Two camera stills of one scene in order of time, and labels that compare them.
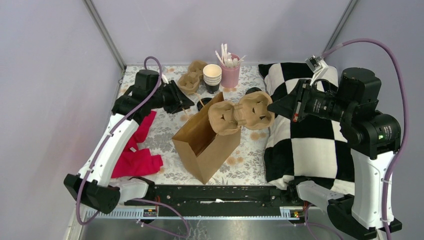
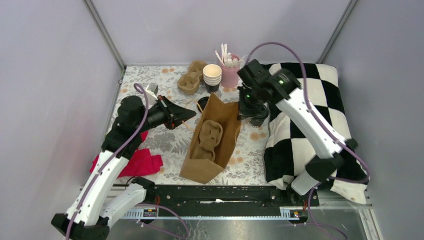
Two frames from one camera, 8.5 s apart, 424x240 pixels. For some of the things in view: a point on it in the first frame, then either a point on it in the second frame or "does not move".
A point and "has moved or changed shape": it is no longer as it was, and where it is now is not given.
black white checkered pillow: [312, 150] does not move
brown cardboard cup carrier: [189, 82] does not move
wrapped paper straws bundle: [226, 59] does not move
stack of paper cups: [212, 75] does not move
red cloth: [135, 160] does not move
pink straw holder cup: [229, 77] does not move
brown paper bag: [205, 150] has moved or changed shape
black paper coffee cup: [252, 89] has moved or changed shape
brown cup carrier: [251, 112] → [210, 135]
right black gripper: [294, 106] → [244, 112]
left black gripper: [179, 98] → [172, 112]
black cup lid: [205, 101] does not move
